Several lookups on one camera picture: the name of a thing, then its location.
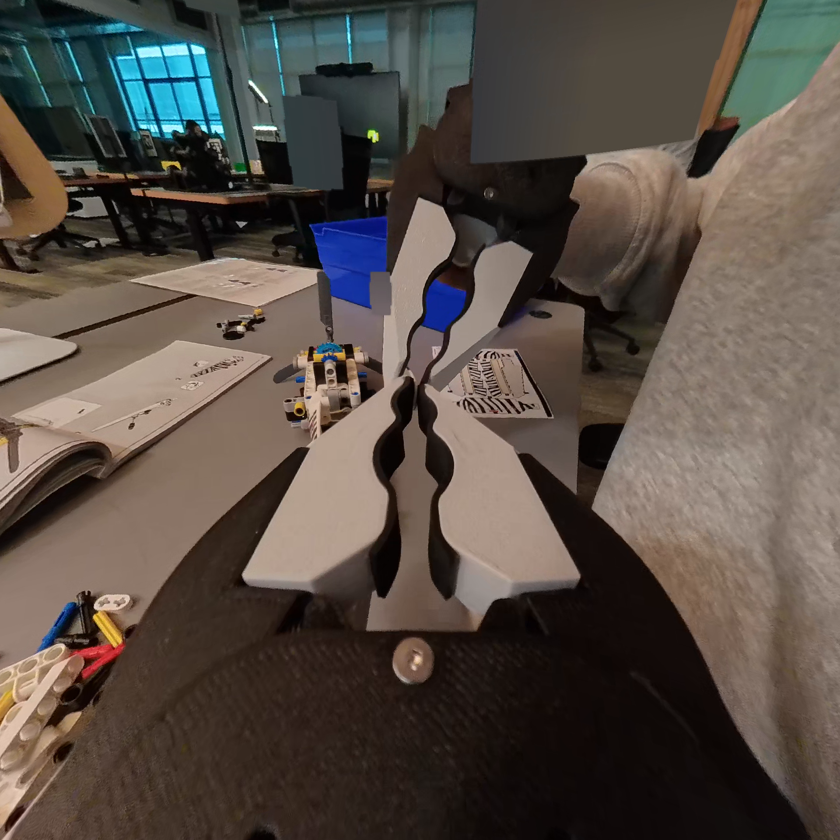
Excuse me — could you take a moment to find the white flat board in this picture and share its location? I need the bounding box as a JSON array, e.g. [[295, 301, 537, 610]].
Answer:
[[0, 328, 79, 383]]

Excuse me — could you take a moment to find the wooden top desk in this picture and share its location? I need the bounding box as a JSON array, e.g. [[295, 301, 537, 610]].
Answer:
[[130, 180, 395, 263]]

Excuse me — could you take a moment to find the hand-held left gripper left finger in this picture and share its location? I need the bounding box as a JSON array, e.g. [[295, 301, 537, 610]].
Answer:
[[241, 369, 420, 599]]

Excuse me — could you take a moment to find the closed instruction booklet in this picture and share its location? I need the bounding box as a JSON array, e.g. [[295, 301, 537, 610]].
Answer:
[[130, 258, 320, 308]]

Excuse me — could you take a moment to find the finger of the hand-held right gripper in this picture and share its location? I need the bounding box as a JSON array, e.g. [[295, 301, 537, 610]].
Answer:
[[422, 240, 536, 391], [381, 197, 458, 382]]

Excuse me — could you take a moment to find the blue plastic bin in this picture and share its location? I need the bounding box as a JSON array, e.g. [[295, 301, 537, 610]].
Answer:
[[310, 217, 475, 331]]

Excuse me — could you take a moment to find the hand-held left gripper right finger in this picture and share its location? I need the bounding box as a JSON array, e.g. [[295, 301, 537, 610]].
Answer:
[[417, 384, 583, 624]]

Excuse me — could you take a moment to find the black office chair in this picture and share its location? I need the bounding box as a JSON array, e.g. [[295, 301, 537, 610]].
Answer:
[[581, 289, 641, 374]]

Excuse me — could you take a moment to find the grey rolling screen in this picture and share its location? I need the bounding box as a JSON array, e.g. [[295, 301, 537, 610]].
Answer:
[[298, 63, 402, 142]]

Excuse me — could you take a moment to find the zebra sticker sheet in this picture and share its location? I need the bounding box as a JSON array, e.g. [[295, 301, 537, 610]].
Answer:
[[433, 348, 553, 421]]

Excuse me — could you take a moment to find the person's right forearm grey sleeve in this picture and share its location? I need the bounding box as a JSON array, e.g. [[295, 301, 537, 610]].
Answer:
[[554, 62, 840, 329]]

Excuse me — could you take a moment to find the open instruction booklet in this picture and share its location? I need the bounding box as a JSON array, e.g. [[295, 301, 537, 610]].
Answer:
[[0, 340, 272, 534]]

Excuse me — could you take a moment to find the small lego subassembly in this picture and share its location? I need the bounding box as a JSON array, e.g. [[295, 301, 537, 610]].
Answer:
[[217, 307, 267, 341]]

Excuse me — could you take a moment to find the lego helicopter model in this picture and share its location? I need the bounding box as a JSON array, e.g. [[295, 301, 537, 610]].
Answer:
[[272, 271, 389, 441]]

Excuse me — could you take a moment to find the black chair armrest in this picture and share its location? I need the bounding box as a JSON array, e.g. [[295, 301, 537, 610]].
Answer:
[[580, 423, 626, 471]]

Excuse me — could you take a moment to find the pile of loose lego pieces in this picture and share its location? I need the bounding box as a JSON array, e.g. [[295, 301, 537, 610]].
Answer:
[[0, 589, 133, 811]]

